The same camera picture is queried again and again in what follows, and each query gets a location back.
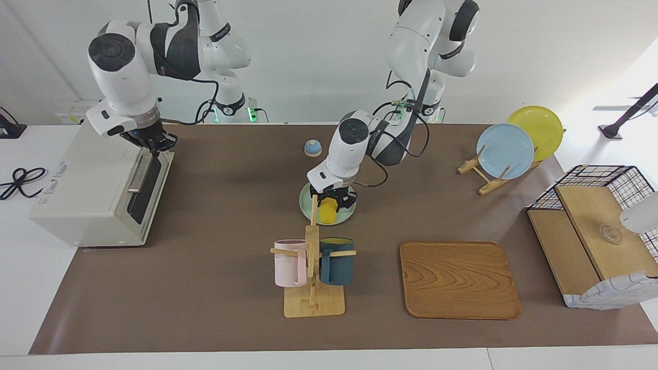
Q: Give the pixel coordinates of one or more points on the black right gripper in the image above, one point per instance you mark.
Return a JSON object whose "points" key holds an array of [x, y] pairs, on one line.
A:
{"points": [[146, 137]]}

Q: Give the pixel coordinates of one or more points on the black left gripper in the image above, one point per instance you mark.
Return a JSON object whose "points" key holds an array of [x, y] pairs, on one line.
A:
{"points": [[334, 194]]}

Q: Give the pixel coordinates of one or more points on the yellow corn cob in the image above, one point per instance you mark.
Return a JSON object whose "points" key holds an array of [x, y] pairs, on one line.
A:
{"points": [[329, 213]]}

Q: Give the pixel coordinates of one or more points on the mint green plate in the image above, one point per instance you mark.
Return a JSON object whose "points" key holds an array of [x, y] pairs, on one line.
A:
{"points": [[306, 205]]}

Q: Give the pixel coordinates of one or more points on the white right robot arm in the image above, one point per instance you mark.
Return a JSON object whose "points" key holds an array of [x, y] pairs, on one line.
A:
{"points": [[123, 67]]}

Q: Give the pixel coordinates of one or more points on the white toaster oven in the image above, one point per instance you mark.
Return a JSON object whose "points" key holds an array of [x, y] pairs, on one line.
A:
{"points": [[82, 180]]}

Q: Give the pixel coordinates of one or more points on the dark blue mug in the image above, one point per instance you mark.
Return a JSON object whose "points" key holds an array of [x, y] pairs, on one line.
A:
{"points": [[339, 264]]}

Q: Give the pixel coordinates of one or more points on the blue service bell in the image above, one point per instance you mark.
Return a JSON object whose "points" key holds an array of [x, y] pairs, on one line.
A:
{"points": [[313, 149]]}

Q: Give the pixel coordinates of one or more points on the pink mug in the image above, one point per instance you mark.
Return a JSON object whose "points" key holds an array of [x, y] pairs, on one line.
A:
{"points": [[288, 264]]}

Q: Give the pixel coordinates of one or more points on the white socket box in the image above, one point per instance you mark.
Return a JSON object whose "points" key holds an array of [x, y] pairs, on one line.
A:
{"points": [[69, 118]]}

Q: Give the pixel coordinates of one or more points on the wooden mug tree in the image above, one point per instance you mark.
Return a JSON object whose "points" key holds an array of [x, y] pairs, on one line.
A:
{"points": [[313, 306]]}

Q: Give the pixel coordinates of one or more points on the brown table mat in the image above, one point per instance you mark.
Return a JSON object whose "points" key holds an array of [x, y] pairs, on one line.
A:
{"points": [[231, 308]]}

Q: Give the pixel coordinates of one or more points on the wooden tray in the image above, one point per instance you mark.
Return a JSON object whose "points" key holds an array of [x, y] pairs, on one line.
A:
{"points": [[457, 280]]}

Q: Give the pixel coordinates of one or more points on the black clamp base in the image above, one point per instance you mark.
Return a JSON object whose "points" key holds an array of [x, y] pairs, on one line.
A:
{"points": [[10, 131]]}

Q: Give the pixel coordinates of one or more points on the wooden plate rack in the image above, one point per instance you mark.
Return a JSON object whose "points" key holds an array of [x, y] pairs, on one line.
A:
{"points": [[488, 186]]}

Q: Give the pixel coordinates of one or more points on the light blue plate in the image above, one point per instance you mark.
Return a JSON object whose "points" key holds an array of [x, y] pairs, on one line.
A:
{"points": [[506, 151]]}

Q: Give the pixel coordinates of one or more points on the yellow plate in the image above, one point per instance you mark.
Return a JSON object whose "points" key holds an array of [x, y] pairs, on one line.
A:
{"points": [[540, 126]]}

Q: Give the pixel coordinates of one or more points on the wooden step shelf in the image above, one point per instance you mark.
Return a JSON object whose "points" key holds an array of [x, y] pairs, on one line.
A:
{"points": [[591, 210]]}

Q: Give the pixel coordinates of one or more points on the small clear glass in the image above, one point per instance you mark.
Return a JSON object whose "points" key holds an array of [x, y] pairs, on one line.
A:
{"points": [[610, 235]]}

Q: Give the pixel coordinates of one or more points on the white checked cloth liner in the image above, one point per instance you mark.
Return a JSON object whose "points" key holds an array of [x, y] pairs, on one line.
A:
{"points": [[617, 295]]}

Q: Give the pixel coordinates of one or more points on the black stand pole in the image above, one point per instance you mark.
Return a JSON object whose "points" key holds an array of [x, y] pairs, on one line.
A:
{"points": [[624, 119]]}

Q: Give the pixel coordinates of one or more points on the white rounded object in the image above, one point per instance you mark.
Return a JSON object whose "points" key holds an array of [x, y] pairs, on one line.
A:
{"points": [[642, 216]]}

